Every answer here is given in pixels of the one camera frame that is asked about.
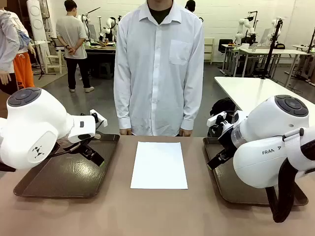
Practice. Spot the brown plastic serving tray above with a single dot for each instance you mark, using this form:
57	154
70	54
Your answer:
73	177
233	193

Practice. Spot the patterned paper cup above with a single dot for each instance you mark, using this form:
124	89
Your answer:
254	48

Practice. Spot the white wooden chair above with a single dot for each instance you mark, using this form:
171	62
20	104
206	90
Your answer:
55	57

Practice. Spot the white A4 paper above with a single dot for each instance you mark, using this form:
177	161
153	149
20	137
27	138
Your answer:
158	164

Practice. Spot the person's left hand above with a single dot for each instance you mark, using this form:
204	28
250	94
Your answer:
185	132

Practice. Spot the black office chair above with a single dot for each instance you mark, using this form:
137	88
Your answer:
225	44

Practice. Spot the person's left forearm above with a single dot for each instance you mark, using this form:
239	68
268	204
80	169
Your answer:
192	108

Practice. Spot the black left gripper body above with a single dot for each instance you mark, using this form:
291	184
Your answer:
73	147

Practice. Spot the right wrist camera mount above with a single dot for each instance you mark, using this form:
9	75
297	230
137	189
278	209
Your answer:
216	116

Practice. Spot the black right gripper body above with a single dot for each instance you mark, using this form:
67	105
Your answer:
230	145

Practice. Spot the person's right hand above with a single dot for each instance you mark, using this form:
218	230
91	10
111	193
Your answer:
126	131

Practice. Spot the background computer monitor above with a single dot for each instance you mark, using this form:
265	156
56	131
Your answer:
265	35

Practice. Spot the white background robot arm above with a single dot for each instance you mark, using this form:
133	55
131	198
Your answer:
109	23
274	24
242	24

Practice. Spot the black tripod stand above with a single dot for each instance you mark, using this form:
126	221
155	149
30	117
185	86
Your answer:
40	66

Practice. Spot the person in white shirt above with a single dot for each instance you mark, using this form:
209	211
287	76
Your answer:
157	73

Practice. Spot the white shelf unit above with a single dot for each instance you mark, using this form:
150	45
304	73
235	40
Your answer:
209	49

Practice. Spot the long white background table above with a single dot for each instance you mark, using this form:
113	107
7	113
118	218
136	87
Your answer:
270	51

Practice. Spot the man in grey shirt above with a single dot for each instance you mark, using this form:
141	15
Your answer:
71	34

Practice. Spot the person's right forearm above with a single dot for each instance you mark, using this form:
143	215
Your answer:
121	105

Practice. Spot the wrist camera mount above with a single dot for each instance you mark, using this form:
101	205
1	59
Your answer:
103	121
216	116

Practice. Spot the background workbench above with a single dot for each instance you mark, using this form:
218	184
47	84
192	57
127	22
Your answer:
98	50

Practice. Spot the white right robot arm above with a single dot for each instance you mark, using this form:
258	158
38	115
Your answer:
265	137

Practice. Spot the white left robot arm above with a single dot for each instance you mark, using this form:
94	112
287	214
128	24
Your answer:
32	123

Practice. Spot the black backpack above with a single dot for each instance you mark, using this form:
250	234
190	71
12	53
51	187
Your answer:
222	105

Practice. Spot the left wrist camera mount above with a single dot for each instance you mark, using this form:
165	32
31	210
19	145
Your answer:
103	121

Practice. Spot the white standing air conditioner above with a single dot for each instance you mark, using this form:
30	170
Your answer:
37	22

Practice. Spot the large white table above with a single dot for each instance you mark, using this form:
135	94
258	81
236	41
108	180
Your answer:
246	88

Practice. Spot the black pole stand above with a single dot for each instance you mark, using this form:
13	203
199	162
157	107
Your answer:
270	52

